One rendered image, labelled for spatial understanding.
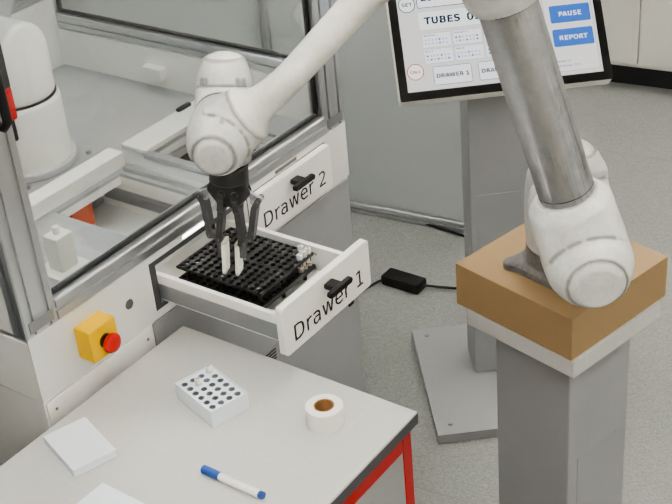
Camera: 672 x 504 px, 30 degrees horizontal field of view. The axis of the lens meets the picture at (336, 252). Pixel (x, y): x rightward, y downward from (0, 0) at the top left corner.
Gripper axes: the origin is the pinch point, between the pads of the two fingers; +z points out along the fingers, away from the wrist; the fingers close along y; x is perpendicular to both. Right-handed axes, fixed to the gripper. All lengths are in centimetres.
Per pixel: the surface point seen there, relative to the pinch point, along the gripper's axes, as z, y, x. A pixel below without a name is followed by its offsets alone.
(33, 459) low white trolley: 25, 27, 38
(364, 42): 22, 13, -185
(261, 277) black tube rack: 6.6, -4.6, -4.0
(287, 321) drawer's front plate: 7.1, -13.6, 9.6
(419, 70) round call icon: -11, -23, -79
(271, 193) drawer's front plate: 4.4, 2.4, -36.3
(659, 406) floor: 86, -91, -91
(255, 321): 10.6, -6.1, 5.9
